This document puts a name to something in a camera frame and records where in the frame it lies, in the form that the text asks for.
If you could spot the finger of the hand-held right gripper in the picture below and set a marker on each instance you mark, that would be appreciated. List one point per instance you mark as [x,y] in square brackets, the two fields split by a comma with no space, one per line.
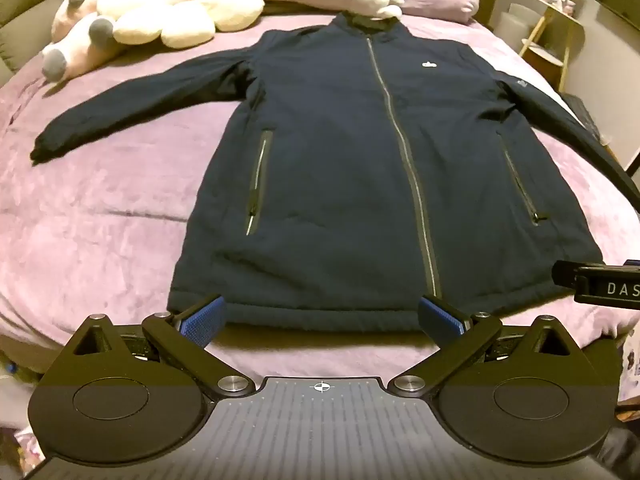
[564,275]

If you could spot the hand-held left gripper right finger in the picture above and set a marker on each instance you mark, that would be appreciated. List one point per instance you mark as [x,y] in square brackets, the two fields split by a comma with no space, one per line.
[442,319]

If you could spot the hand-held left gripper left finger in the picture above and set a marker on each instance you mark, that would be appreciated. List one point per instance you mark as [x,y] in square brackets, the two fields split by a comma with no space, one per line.
[205,321]

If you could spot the navy zip jacket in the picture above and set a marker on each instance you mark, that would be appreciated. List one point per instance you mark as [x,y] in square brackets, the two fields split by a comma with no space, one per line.
[340,160]

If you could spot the purple bed blanket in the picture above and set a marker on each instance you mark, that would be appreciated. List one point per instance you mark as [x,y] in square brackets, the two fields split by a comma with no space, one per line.
[125,210]

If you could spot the yellow side table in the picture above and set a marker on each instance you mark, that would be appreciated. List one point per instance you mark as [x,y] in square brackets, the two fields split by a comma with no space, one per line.
[555,35]

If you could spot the white cylinder bin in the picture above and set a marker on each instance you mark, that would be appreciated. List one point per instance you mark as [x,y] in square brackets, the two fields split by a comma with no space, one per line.
[517,27]

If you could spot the pink plush toy grey feet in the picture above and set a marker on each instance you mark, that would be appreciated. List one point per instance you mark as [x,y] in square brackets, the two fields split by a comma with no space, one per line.
[80,45]

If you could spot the cream plush toy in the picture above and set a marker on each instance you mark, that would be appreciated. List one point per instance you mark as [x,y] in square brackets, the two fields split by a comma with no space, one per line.
[185,15]

